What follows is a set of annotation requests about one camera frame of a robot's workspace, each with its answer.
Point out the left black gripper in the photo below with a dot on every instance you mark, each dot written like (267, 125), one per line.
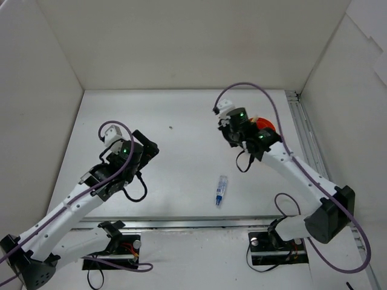
(146, 145)

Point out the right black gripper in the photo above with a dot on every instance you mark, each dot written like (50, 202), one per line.
(229, 133)

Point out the orange round container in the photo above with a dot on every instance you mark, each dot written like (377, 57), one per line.
(262, 123)

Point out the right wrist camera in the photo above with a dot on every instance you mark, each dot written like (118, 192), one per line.
(222, 108)

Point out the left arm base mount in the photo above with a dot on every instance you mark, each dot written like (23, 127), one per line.
(127, 255)

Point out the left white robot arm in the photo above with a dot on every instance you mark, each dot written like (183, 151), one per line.
(35, 255)

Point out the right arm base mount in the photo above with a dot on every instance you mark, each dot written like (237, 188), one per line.
(263, 251)

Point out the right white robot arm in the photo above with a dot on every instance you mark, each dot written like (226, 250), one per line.
(330, 205)

